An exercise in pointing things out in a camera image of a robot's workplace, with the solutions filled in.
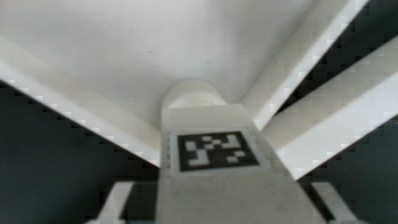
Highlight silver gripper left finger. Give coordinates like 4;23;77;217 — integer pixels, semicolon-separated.
86;180;160;224

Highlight white U-shaped fence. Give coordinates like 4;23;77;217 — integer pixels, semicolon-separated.
263;39;398;179

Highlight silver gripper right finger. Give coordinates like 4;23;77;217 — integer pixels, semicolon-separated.
308;182;370;224

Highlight white square table top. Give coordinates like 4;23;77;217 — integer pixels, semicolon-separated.
0;0;370;162

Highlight white table leg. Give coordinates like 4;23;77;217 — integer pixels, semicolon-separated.
155;80;326;224

